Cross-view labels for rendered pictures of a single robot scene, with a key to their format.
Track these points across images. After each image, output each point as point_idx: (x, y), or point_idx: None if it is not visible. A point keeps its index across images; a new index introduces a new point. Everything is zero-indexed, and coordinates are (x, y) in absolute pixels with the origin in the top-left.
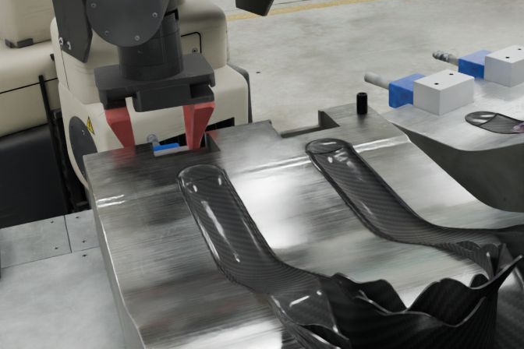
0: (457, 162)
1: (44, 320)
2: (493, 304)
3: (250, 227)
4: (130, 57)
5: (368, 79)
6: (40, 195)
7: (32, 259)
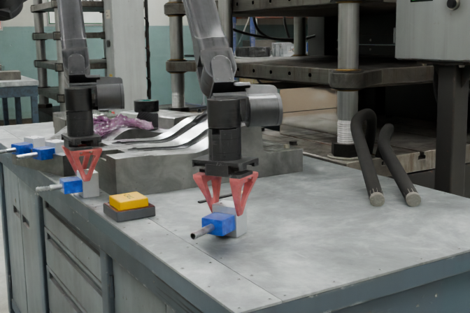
0: None
1: (166, 198)
2: None
3: (164, 147)
4: (91, 125)
5: (20, 157)
6: None
7: None
